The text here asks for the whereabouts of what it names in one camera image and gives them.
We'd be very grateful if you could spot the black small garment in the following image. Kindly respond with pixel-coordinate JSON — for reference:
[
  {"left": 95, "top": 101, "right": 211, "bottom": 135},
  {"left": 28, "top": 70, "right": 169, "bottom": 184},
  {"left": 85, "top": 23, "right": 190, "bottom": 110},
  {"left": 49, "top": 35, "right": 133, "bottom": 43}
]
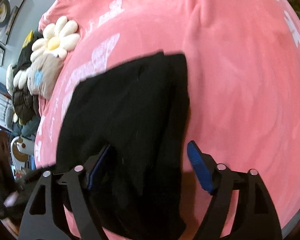
[{"left": 57, "top": 53, "right": 189, "bottom": 239}]

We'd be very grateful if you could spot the dark brown puffer jacket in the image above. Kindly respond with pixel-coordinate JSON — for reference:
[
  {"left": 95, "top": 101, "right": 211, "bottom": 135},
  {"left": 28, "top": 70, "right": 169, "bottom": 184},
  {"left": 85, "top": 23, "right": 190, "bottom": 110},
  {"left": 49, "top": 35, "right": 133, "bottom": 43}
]
[{"left": 12, "top": 31, "right": 43, "bottom": 124}]

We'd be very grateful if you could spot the beige plush with blue patch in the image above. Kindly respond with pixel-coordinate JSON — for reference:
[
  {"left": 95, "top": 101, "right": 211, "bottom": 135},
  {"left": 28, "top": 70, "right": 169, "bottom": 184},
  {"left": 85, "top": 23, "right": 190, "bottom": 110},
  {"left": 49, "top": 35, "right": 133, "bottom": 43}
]
[{"left": 27, "top": 54, "right": 63, "bottom": 100}]

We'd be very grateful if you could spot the pink floral bed sheet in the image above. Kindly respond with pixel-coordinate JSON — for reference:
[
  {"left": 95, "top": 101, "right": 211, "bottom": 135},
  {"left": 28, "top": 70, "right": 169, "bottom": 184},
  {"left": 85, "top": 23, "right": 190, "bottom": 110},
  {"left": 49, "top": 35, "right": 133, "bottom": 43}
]
[{"left": 34, "top": 0, "right": 300, "bottom": 226}]

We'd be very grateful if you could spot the white daisy plush pillow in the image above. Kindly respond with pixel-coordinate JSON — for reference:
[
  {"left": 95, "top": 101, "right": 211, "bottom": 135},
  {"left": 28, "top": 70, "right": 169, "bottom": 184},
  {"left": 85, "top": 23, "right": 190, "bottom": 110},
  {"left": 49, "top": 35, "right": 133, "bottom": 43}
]
[{"left": 6, "top": 16, "right": 80, "bottom": 94}]

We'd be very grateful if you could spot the framed wall picture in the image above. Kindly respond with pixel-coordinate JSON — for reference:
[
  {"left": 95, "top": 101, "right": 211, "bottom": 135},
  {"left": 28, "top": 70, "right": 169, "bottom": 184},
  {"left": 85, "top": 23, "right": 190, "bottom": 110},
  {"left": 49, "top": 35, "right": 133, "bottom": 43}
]
[{"left": 0, "top": 0, "right": 25, "bottom": 45}]

